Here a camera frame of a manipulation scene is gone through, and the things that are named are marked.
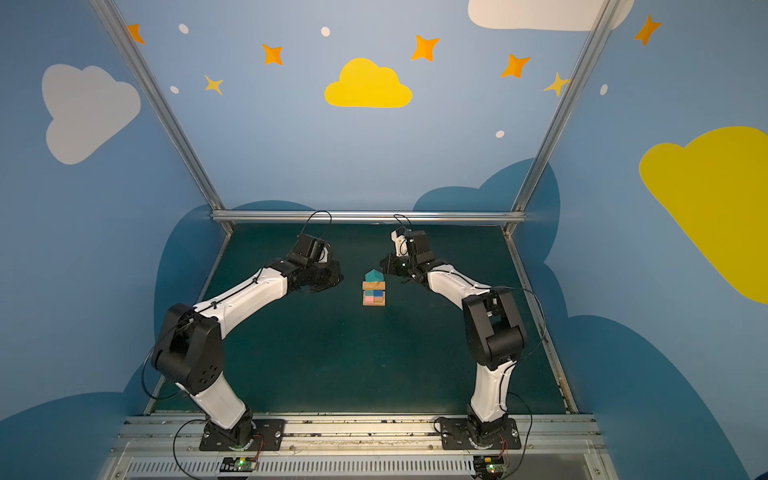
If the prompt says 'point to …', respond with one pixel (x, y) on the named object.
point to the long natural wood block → (373, 285)
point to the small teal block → (369, 293)
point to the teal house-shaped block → (374, 276)
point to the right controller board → (488, 467)
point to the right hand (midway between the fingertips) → (382, 259)
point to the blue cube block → (378, 293)
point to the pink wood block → (369, 299)
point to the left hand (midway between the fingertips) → (348, 276)
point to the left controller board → (238, 464)
